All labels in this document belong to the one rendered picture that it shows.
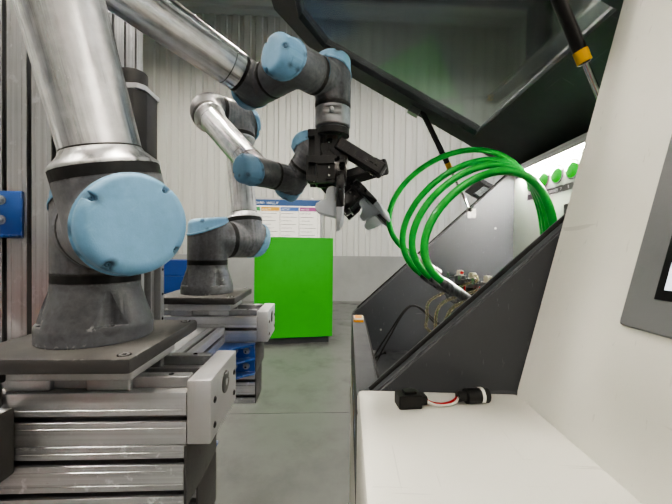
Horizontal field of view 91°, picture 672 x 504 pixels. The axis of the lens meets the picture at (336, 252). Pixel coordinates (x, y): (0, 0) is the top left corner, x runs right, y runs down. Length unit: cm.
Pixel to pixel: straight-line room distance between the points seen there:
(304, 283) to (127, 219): 366
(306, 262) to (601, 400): 372
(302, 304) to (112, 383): 357
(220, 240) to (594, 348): 89
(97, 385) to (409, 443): 42
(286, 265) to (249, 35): 591
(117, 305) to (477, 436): 50
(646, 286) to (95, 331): 64
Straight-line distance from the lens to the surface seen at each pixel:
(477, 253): 121
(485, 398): 49
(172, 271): 694
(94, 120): 47
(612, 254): 46
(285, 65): 66
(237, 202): 114
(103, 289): 57
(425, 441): 40
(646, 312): 41
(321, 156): 69
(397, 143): 777
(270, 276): 400
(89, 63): 48
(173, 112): 840
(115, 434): 59
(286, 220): 723
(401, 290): 115
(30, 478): 68
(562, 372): 48
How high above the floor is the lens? 118
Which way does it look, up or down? 1 degrees down
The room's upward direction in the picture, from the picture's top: 1 degrees clockwise
